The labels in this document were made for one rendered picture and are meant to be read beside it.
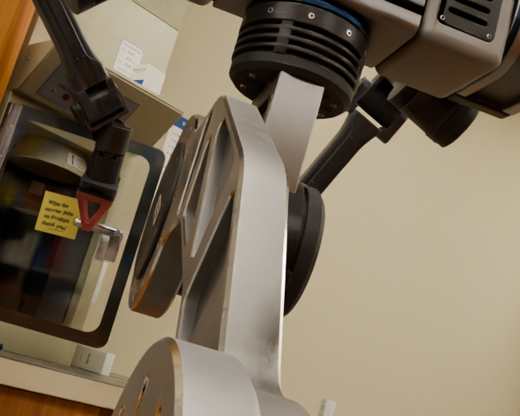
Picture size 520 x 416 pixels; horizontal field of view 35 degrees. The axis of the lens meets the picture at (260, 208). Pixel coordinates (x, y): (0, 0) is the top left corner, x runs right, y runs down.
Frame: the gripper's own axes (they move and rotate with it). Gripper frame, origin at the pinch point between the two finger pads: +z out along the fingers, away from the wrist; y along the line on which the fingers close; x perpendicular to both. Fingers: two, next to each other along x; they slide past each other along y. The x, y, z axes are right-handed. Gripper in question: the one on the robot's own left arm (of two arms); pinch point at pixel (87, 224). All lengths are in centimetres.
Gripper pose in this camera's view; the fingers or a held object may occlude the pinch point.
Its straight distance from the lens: 154.0
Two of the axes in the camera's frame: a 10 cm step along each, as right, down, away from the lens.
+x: 9.4, 3.0, 1.5
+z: -3.3, 9.2, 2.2
